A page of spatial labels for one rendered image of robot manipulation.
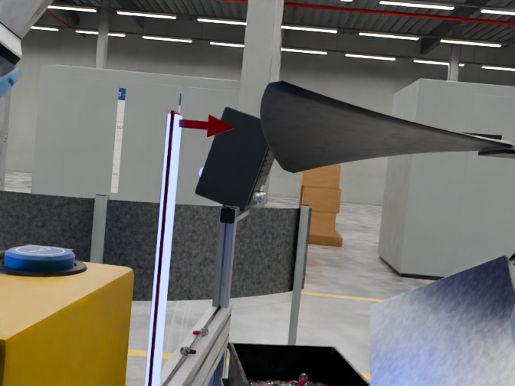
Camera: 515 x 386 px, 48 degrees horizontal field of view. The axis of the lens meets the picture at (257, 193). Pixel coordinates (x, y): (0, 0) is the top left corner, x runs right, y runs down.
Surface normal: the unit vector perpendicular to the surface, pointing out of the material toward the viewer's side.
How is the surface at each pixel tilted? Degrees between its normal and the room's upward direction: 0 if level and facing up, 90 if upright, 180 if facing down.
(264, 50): 90
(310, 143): 161
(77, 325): 90
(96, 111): 90
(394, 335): 55
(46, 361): 90
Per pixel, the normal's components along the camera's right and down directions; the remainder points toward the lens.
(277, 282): 0.70, 0.11
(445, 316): -0.66, -0.61
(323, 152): -0.05, 0.95
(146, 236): 0.36, 0.08
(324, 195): -0.04, 0.05
